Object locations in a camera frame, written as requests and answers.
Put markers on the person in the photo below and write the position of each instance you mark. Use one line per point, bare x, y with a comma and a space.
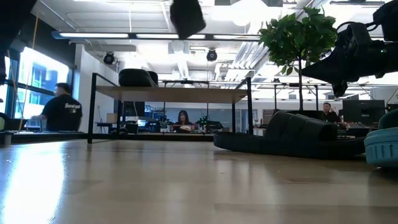
329, 116
183, 119
62, 112

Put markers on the small desk plant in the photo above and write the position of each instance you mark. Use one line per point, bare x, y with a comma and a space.
164, 124

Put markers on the green potted plant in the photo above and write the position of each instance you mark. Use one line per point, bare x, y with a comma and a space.
295, 40

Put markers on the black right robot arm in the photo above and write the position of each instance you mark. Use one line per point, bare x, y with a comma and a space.
388, 18

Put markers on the teal rubber slide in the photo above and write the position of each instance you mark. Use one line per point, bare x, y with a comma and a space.
382, 149

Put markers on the large glass window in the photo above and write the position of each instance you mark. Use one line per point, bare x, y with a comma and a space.
40, 74

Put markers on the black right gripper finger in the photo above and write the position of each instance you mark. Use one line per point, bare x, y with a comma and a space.
339, 88
335, 70

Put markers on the wooden shelf with black frame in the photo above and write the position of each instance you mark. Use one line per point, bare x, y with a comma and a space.
171, 95

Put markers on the large black monitor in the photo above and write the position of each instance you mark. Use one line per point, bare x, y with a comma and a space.
363, 111

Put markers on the black ceiling speaker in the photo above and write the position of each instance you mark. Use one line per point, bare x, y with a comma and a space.
109, 58
211, 55

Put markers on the long ceiling light strip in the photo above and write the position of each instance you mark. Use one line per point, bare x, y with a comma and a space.
99, 35

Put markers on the small grey box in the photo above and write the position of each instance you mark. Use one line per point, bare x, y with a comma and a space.
5, 140

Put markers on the black aluminium rig frame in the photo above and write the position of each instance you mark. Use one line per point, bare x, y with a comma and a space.
140, 137

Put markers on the small black monitor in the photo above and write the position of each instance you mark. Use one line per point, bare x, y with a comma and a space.
133, 109

